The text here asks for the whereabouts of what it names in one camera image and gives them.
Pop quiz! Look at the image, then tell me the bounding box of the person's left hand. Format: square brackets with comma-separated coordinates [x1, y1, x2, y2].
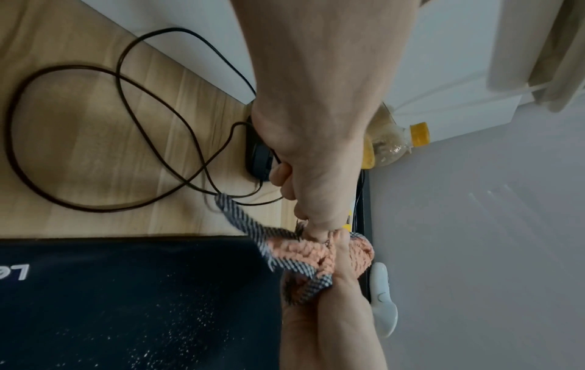
[228, 0, 419, 242]

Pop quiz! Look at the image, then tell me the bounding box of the person's right hand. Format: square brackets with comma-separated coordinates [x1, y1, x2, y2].
[278, 229, 388, 370]

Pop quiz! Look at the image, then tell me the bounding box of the black mouse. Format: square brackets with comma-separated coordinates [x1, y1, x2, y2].
[244, 115, 285, 183]

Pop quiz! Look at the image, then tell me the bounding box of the pink cleaning cloth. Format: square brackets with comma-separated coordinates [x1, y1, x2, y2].
[214, 193, 376, 308]

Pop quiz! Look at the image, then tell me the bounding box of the black mouse pad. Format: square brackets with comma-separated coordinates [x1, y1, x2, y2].
[0, 235, 285, 370]

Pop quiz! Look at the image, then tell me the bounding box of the black mouse cable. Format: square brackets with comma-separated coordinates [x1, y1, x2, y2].
[5, 27, 285, 212]

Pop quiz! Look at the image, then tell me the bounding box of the white controller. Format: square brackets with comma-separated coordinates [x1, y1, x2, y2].
[369, 261, 399, 339]

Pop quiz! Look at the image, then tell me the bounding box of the orange juice bottle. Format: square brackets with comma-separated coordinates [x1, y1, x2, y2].
[360, 102, 431, 171]

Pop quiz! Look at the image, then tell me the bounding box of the long black bar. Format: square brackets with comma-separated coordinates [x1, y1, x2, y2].
[352, 169, 374, 294]

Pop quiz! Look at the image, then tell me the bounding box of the white board panel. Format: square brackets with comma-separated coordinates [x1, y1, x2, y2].
[84, 0, 257, 105]

